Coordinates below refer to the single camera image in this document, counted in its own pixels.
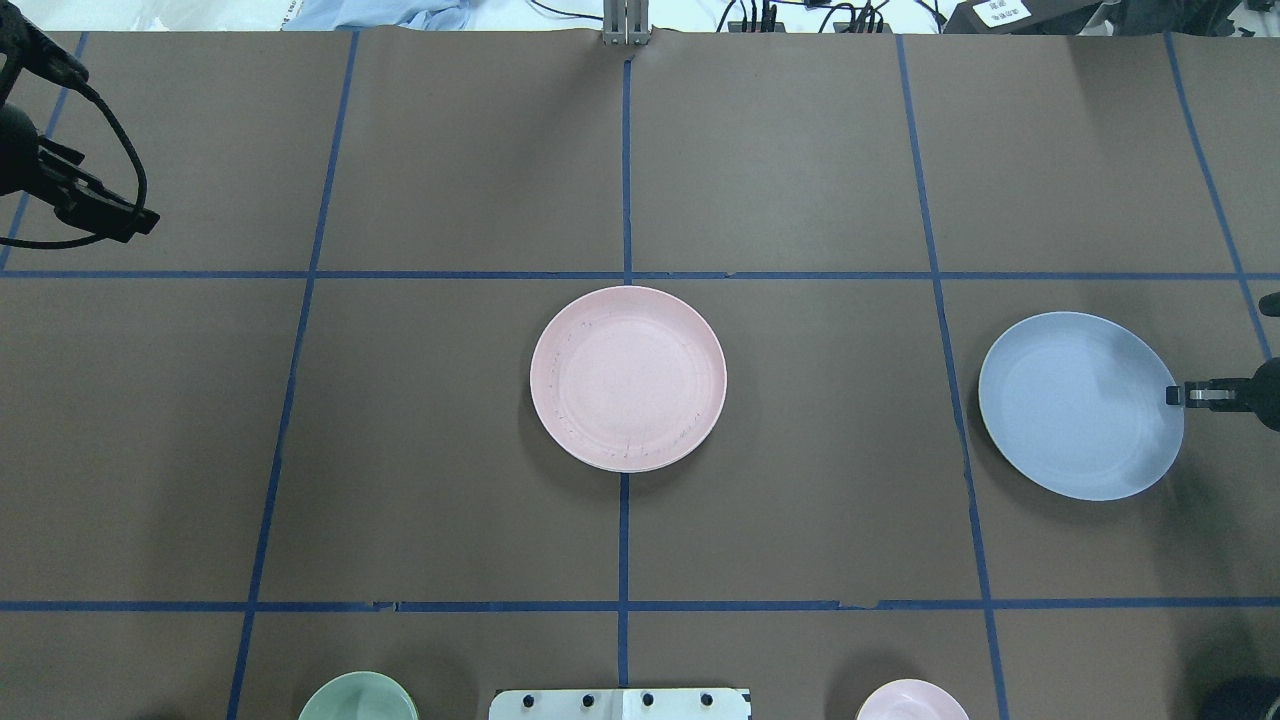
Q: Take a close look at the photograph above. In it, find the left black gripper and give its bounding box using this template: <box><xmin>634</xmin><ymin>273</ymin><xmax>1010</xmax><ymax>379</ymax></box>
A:
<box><xmin>1</xmin><ymin>105</ymin><xmax>160</xmax><ymax>243</ymax></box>

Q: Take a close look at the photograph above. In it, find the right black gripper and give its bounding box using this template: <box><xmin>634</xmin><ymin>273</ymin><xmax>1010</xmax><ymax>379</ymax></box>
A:
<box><xmin>1165</xmin><ymin>357</ymin><xmax>1280</xmax><ymax>432</ymax></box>

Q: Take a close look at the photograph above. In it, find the blue plate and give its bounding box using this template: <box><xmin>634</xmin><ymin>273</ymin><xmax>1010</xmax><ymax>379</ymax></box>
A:
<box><xmin>978</xmin><ymin>311</ymin><xmax>1185</xmax><ymax>502</ymax></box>

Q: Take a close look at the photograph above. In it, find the pink plate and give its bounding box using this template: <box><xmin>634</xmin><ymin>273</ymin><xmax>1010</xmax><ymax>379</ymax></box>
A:
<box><xmin>527</xmin><ymin>284</ymin><xmax>728</xmax><ymax>474</ymax></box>

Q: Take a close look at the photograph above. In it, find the light blue shirt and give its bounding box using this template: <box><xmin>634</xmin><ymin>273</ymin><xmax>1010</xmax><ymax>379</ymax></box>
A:
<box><xmin>282</xmin><ymin>1</ymin><xmax>472</xmax><ymax>32</ymax></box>

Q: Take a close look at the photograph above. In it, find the dark blue pot with lid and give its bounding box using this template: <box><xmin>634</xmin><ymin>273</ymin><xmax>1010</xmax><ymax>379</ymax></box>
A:
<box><xmin>1196</xmin><ymin>676</ymin><xmax>1279</xmax><ymax>719</ymax></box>

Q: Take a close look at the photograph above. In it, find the black laptop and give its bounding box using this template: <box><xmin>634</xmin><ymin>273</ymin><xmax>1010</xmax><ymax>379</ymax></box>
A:
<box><xmin>941</xmin><ymin>1</ymin><xmax>1243</xmax><ymax>37</ymax></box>

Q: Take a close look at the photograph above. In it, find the pink bowl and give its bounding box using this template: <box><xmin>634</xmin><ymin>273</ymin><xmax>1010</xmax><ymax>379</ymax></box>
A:
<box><xmin>855</xmin><ymin>678</ymin><xmax>970</xmax><ymax>720</ymax></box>

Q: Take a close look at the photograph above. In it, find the green bowl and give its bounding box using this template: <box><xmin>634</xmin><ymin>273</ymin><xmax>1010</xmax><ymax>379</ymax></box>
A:
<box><xmin>297</xmin><ymin>671</ymin><xmax>420</xmax><ymax>719</ymax></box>

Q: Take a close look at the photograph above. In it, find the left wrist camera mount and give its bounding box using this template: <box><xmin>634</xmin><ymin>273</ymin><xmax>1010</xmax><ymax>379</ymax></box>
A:
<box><xmin>1</xmin><ymin>1</ymin><xmax>90</xmax><ymax>90</ymax></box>

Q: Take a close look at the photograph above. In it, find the aluminium frame post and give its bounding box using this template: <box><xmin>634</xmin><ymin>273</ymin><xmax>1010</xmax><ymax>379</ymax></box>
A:
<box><xmin>602</xmin><ymin>0</ymin><xmax>653</xmax><ymax>46</ymax></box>

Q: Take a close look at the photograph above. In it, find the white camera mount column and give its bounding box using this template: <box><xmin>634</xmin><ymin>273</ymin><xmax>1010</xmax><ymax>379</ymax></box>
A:
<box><xmin>488</xmin><ymin>687</ymin><xmax>753</xmax><ymax>719</ymax></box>

